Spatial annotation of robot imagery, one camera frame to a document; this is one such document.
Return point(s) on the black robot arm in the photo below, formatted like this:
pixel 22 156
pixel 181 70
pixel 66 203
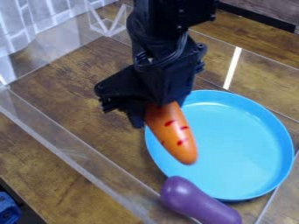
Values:
pixel 175 15

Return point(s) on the blue plastic object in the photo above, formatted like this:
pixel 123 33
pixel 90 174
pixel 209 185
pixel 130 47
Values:
pixel 10 210

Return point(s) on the purple toy eggplant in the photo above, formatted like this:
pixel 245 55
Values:
pixel 186 199

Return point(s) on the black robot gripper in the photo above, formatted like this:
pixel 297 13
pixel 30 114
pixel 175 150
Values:
pixel 166 62

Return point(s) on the dark baseboard strip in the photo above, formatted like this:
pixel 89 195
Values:
pixel 257 17

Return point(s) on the white checkered curtain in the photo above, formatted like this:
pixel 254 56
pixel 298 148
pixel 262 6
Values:
pixel 41 30

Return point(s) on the blue round plastic tray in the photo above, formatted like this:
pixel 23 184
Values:
pixel 246 149

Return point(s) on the orange toy carrot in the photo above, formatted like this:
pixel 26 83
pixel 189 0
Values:
pixel 170 127

